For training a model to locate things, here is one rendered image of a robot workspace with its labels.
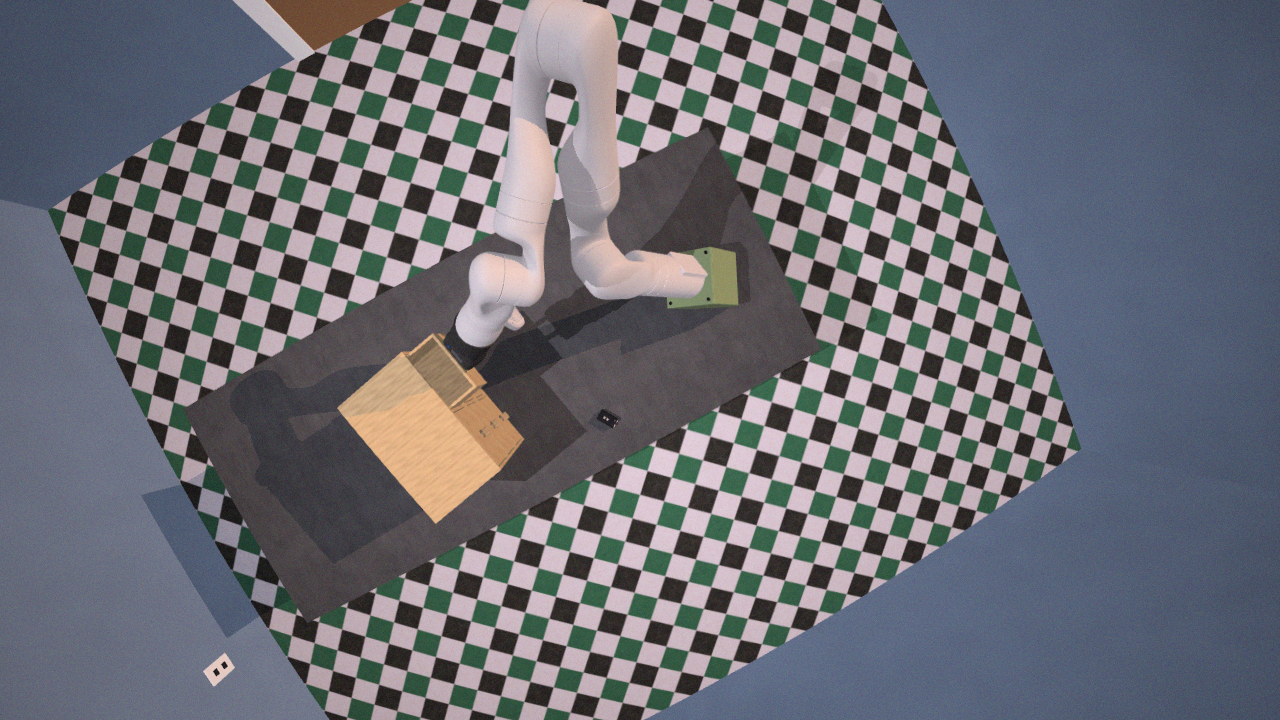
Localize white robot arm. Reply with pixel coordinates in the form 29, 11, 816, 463
463, 0, 708, 334

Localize light wooden chest of drawers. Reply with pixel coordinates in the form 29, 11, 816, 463
337, 352, 524, 523

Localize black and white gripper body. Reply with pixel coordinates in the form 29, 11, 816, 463
443, 306, 525, 370

